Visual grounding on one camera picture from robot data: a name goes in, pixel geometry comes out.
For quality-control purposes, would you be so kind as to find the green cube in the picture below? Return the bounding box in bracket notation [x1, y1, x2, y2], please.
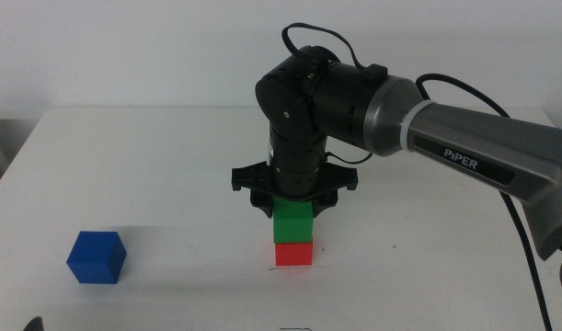
[271, 197, 315, 245]

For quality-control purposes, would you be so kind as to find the red cube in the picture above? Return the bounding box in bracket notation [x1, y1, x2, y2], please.
[274, 239, 315, 268]

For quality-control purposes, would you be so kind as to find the blue cube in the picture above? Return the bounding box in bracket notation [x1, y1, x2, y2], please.
[65, 230, 129, 285]

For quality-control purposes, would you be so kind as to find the short black wrist cable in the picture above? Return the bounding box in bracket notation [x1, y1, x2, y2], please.
[325, 150, 374, 166]

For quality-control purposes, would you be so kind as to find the thin black looped cable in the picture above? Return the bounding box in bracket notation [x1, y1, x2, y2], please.
[281, 22, 370, 72]

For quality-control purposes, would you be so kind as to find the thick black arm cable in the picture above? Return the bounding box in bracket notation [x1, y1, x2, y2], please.
[415, 73, 554, 331]

